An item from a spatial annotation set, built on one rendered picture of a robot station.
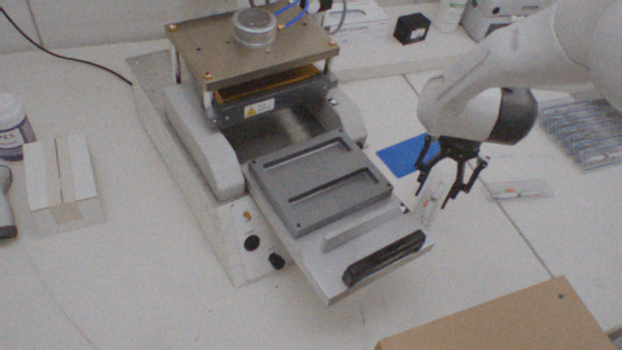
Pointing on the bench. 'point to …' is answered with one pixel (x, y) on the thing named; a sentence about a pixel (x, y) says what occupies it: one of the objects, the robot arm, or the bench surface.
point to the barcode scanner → (6, 206)
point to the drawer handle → (383, 257)
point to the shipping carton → (62, 185)
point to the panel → (246, 219)
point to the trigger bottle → (448, 15)
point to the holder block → (319, 181)
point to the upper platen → (263, 84)
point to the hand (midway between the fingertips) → (434, 190)
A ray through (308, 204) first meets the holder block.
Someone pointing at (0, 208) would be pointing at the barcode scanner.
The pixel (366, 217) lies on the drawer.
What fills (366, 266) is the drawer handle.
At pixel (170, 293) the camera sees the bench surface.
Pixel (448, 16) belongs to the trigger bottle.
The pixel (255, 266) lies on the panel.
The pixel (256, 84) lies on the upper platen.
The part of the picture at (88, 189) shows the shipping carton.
